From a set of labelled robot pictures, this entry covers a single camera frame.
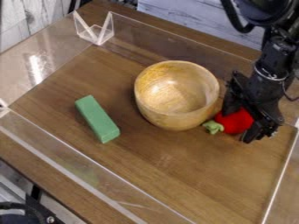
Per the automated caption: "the red plush strawberry toy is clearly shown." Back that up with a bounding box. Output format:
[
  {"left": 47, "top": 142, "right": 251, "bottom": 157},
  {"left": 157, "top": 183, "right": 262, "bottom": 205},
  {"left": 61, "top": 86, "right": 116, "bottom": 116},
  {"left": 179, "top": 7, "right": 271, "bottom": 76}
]
[{"left": 201, "top": 108, "right": 254, "bottom": 135}]

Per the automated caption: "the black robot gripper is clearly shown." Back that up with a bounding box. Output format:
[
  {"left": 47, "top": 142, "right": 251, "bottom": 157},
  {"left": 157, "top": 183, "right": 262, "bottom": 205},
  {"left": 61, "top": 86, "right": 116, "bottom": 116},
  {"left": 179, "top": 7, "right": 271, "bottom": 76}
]
[{"left": 222, "top": 63, "right": 286, "bottom": 144}]

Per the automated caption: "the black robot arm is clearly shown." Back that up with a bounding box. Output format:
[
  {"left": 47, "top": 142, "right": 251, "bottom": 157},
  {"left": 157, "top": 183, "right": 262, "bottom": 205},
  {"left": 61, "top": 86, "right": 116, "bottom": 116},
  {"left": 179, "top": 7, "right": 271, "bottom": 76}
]
[{"left": 220, "top": 0, "right": 299, "bottom": 144}]

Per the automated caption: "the clear acrylic tray wall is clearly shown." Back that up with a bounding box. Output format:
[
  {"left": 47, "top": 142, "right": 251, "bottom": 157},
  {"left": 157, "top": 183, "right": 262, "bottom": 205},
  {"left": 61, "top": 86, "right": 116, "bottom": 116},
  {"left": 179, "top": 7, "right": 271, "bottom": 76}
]
[{"left": 0, "top": 8, "right": 298, "bottom": 224}]

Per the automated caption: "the wooden bowl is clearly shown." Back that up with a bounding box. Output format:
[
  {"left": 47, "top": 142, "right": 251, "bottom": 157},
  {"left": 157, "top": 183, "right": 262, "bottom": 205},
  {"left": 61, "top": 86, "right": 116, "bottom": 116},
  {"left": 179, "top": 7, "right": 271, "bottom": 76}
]
[{"left": 135, "top": 60, "right": 220, "bottom": 130}]

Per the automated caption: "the green rectangular block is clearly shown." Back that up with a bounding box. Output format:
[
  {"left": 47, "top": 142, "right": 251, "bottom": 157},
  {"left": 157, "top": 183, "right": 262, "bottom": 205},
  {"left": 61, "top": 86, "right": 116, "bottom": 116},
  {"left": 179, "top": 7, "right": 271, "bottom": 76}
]
[{"left": 75, "top": 95, "right": 120, "bottom": 144}]

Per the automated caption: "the clear acrylic corner bracket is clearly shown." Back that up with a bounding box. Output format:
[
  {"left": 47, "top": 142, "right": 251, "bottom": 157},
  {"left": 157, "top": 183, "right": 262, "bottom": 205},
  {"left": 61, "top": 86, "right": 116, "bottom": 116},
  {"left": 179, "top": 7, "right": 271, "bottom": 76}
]
[{"left": 72, "top": 11, "right": 115, "bottom": 46}]

